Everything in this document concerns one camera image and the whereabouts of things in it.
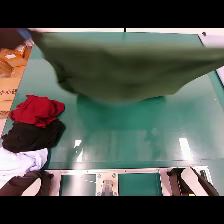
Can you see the green garment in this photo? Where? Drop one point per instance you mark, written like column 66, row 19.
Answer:
column 126, row 70

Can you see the cardboard box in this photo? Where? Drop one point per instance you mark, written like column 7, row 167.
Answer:
column 11, row 66

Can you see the white garment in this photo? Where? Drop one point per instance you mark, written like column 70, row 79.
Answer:
column 18, row 161

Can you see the red garment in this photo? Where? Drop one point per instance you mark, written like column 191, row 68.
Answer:
column 36, row 111

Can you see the black garment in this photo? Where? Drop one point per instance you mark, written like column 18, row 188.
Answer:
column 31, row 136

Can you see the silver frame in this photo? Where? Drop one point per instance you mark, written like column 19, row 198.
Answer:
column 107, row 183

